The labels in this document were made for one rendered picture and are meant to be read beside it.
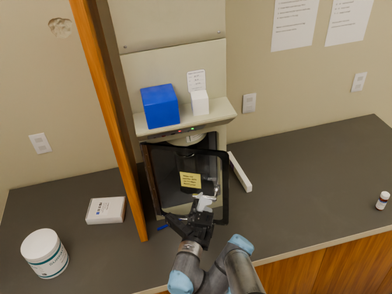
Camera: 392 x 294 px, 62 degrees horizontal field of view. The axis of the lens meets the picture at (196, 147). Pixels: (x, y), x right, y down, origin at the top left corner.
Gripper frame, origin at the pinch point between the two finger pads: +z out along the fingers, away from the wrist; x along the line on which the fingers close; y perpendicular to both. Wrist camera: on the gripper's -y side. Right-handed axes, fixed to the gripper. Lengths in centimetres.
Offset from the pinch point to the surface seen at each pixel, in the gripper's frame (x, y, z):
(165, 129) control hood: 30.7, -8.5, -1.0
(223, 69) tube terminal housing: 40.9, 5.6, 19.2
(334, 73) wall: 4, 52, 91
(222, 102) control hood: 31.0, 6.0, 15.5
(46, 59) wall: 36, -68, 30
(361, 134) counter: -26, 71, 81
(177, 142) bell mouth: 12.8, -10.8, 13.8
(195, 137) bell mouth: 13.7, -4.7, 16.5
